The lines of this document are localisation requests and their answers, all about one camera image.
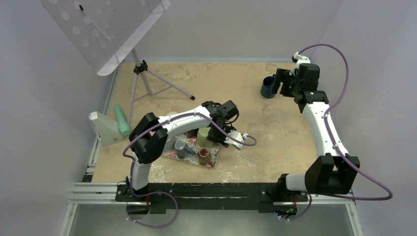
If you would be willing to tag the small blue-grey mug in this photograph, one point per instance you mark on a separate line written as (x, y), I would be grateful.
(182, 150)

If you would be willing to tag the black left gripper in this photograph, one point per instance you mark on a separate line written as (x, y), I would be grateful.
(219, 140)

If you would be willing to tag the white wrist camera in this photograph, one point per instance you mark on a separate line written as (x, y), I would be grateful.
(298, 59)
(236, 139)

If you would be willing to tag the floral serving tray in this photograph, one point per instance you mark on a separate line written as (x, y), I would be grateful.
(193, 147)

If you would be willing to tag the cream white mug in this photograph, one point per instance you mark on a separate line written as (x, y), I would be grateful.
(172, 114)

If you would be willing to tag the dark blue mug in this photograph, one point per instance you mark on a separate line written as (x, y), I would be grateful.
(266, 87)

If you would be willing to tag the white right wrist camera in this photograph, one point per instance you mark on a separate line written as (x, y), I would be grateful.
(298, 59)

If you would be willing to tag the white music stand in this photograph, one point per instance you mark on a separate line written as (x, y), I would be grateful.
(105, 32)

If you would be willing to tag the white angular block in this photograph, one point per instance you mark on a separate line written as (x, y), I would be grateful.
(106, 129)

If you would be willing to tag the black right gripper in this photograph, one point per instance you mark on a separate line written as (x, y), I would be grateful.
(282, 75)

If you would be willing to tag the light green mug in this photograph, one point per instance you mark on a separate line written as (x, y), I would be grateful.
(202, 138)

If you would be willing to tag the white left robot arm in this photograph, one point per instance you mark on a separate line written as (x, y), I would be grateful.
(148, 138)

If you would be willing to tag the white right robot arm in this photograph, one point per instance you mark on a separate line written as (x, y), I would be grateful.
(334, 170)

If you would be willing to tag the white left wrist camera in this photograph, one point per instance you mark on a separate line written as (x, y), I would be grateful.
(236, 139)

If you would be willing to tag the teal handle tool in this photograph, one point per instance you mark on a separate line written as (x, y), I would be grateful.
(124, 127)

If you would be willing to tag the small brown mug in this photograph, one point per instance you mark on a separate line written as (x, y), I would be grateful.
(204, 157)

